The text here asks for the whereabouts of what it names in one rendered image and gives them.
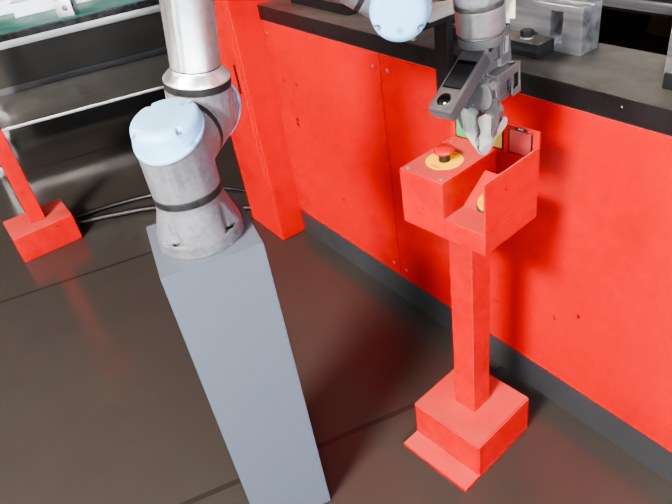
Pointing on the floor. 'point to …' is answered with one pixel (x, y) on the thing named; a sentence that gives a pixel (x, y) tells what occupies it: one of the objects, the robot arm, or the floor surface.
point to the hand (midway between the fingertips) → (479, 150)
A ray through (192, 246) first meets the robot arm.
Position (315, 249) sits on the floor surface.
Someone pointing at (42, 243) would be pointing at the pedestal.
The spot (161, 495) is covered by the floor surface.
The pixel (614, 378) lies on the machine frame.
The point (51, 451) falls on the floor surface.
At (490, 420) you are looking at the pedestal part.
